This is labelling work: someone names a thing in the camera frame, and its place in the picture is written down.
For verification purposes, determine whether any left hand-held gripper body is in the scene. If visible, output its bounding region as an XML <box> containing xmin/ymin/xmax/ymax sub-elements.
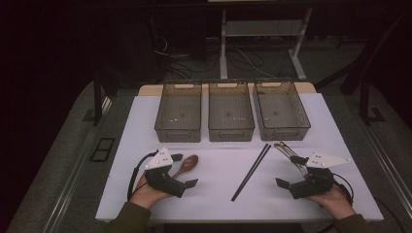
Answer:
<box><xmin>144</xmin><ymin>146</ymin><xmax>189</xmax><ymax>199</ymax></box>

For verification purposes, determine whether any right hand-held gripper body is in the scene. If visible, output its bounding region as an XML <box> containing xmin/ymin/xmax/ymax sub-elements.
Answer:
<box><xmin>289</xmin><ymin>150</ymin><xmax>353</xmax><ymax>200</ymax></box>

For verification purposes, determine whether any wooden spoon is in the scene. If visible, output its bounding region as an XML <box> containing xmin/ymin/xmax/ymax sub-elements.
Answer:
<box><xmin>171</xmin><ymin>153</ymin><xmax>199</xmax><ymax>180</ymax></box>

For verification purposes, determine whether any wide-handled metal utensil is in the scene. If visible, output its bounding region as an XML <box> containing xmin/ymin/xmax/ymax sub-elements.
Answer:
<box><xmin>273</xmin><ymin>143</ymin><xmax>311</xmax><ymax>180</ymax></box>

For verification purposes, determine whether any black chopstick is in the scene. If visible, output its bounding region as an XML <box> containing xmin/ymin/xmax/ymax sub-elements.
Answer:
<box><xmin>230</xmin><ymin>143</ymin><xmax>270</xmax><ymax>202</ymax></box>
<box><xmin>231</xmin><ymin>144</ymin><xmax>272</xmax><ymax>202</ymax></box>

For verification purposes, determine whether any smoky clear plastic bin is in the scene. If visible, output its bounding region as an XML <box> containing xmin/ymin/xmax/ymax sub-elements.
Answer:
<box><xmin>252</xmin><ymin>79</ymin><xmax>312</xmax><ymax>142</ymax></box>
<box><xmin>154</xmin><ymin>81</ymin><xmax>203</xmax><ymax>144</ymax></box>
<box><xmin>207</xmin><ymin>80</ymin><xmax>256</xmax><ymax>143</ymax></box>

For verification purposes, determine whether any person's left hand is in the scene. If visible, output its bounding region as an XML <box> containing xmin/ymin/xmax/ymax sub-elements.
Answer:
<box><xmin>128</xmin><ymin>174</ymin><xmax>173</xmax><ymax>210</ymax></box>

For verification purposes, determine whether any person's right hand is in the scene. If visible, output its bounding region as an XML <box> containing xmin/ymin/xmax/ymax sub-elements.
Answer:
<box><xmin>304</xmin><ymin>183</ymin><xmax>358</xmax><ymax>221</ymax></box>

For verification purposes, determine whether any black metal stand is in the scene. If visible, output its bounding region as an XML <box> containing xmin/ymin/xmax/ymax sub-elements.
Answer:
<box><xmin>359</xmin><ymin>79</ymin><xmax>387</xmax><ymax>126</ymax></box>

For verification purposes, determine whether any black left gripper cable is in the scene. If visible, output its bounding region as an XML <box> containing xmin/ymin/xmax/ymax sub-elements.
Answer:
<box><xmin>126</xmin><ymin>150</ymin><xmax>159</xmax><ymax>202</ymax></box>

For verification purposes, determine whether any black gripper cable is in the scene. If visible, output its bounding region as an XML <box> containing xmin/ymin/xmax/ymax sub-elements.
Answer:
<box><xmin>332</xmin><ymin>173</ymin><xmax>355</xmax><ymax>206</ymax></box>
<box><xmin>126</xmin><ymin>150</ymin><xmax>159</xmax><ymax>202</ymax></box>

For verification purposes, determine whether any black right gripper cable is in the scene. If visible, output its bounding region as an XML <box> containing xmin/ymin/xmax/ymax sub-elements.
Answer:
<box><xmin>332</xmin><ymin>173</ymin><xmax>355</xmax><ymax>206</ymax></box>

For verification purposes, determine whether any white floor cable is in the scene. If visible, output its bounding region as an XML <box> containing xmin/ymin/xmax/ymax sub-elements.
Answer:
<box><xmin>237</xmin><ymin>48</ymin><xmax>277</xmax><ymax>79</ymax></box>

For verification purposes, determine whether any white metal desk frame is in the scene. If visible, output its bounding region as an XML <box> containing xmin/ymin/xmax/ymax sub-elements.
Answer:
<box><xmin>219</xmin><ymin>8</ymin><xmax>314</xmax><ymax>82</ymax></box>

